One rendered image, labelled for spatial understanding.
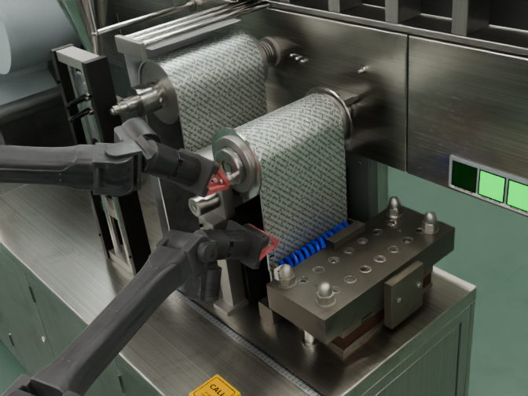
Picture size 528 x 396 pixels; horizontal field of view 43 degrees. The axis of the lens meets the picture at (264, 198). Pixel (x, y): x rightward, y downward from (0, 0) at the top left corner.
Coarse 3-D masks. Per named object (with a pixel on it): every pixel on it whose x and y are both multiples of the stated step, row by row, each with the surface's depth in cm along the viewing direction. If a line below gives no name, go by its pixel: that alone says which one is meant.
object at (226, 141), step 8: (336, 104) 138; (344, 128) 139; (224, 136) 128; (216, 144) 130; (224, 144) 128; (232, 144) 126; (240, 144) 125; (216, 152) 131; (240, 152) 125; (248, 160) 124; (248, 168) 125; (248, 176) 126; (240, 184) 129; (248, 184) 127
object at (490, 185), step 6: (480, 174) 126; (486, 174) 125; (492, 174) 124; (480, 180) 126; (486, 180) 125; (492, 180) 124; (498, 180) 123; (480, 186) 127; (486, 186) 126; (492, 186) 125; (498, 186) 124; (480, 192) 128; (486, 192) 126; (492, 192) 126; (498, 192) 124; (492, 198) 126; (498, 198) 125
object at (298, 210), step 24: (312, 168) 135; (336, 168) 140; (264, 192) 128; (288, 192) 132; (312, 192) 137; (336, 192) 143; (264, 216) 130; (288, 216) 135; (312, 216) 140; (336, 216) 146; (288, 240) 137
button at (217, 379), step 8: (216, 376) 126; (208, 384) 124; (216, 384) 124; (224, 384) 124; (192, 392) 123; (200, 392) 123; (208, 392) 123; (216, 392) 122; (224, 392) 122; (232, 392) 122
